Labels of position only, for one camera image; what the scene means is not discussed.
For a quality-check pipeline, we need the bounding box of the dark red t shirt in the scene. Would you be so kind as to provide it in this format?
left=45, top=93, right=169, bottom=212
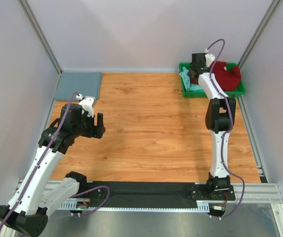
left=190, top=61, right=242, bottom=92

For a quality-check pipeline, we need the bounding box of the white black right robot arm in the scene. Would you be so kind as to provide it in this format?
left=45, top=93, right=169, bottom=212
left=188, top=52, right=236, bottom=199

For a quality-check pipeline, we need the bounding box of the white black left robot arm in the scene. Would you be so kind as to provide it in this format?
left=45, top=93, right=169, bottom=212
left=0, top=103, right=106, bottom=237

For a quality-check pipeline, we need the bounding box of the teal t shirt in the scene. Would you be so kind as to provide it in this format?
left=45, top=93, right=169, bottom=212
left=179, top=67, right=203, bottom=92

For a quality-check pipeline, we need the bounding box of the green plastic tray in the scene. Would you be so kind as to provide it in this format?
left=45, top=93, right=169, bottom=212
left=179, top=62, right=246, bottom=98

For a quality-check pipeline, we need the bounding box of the folded grey blue t shirt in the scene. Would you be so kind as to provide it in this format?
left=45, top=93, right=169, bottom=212
left=54, top=71, right=103, bottom=101

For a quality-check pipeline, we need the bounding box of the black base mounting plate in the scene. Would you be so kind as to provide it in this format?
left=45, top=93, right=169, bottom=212
left=80, top=181, right=236, bottom=208

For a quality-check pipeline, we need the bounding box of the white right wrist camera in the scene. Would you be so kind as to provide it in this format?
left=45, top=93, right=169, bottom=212
left=204, top=48, right=215, bottom=68

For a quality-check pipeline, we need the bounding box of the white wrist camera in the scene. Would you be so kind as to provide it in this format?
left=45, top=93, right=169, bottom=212
left=204, top=48, right=215, bottom=68
left=76, top=94, right=96, bottom=118

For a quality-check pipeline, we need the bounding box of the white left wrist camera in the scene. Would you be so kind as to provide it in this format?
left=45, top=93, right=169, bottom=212
left=76, top=94, right=96, bottom=118

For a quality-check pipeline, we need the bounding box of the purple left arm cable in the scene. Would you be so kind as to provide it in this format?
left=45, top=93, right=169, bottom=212
left=0, top=92, right=110, bottom=237

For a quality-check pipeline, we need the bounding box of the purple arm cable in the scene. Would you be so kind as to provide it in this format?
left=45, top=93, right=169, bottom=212
left=205, top=39, right=245, bottom=220
left=0, top=92, right=110, bottom=237

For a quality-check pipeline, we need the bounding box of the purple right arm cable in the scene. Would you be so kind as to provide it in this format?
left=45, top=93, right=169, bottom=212
left=205, top=39, right=245, bottom=220

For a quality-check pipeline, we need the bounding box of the slotted grey cable duct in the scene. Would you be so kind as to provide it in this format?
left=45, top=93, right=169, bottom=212
left=57, top=200, right=210, bottom=213

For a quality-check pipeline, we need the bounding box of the aluminium front frame rail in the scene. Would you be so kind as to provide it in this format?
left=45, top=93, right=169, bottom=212
left=13, top=179, right=283, bottom=204

